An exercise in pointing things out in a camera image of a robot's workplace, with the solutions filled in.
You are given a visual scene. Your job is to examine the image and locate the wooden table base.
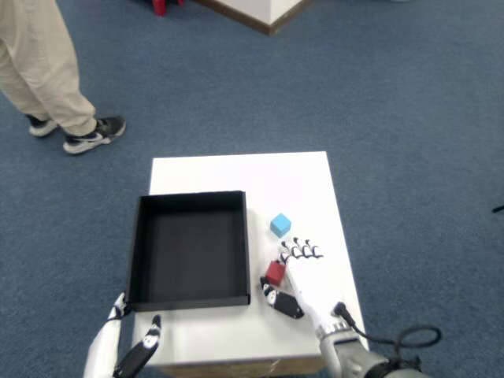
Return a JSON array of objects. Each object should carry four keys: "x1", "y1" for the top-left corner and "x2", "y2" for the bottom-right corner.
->
[{"x1": 157, "y1": 356, "x2": 326, "y2": 378}]

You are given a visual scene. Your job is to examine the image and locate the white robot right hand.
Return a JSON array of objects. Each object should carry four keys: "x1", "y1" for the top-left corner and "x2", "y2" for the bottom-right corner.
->
[{"x1": 259, "y1": 237, "x2": 351, "y2": 330}]

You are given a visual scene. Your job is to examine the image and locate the white pillar brown baseboard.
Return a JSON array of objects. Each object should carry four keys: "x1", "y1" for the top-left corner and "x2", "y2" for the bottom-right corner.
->
[{"x1": 192, "y1": 0, "x2": 314, "y2": 37}]

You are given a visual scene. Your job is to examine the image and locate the black box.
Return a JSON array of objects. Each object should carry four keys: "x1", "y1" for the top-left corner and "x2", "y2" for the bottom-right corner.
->
[{"x1": 126, "y1": 190, "x2": 252, "y2": 313}]

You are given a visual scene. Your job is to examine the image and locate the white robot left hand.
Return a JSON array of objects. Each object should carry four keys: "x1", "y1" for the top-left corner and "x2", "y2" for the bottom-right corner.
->
[{"x1": 83, "y1": 291, "x2": 162, "y2": 378}]

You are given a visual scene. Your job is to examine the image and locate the black white sneaker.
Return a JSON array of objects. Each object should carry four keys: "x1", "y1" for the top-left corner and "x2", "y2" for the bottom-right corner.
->
[
  {"x1": 62, "y1": 115, "x2": 127, "y2": 155},
  {"x1": 25, "y1": 113, "x2": 58, "y2": 138}
]

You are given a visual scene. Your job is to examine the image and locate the beige trousers of person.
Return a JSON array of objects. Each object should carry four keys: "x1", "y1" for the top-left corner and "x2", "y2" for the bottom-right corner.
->
[{"x1": 0, "y1": 0, "x2": 98, "y2": 137}]

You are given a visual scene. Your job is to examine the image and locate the red plastic object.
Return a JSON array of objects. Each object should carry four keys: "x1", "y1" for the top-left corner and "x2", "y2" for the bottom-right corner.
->
[{"x1": 152, "y1": 0, "x2": 185, "y2": 17}]

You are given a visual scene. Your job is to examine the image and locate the blue cube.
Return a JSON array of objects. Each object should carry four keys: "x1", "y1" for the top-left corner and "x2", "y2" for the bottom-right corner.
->
[{"x1": 269, "y1": 213, "x2": 292, "y2": 239}]

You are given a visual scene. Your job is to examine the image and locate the red cube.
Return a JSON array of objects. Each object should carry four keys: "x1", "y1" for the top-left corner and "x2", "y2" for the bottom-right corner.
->
[{"x1": 265, "y1": 260, "x2": 287, "y2": 287}]

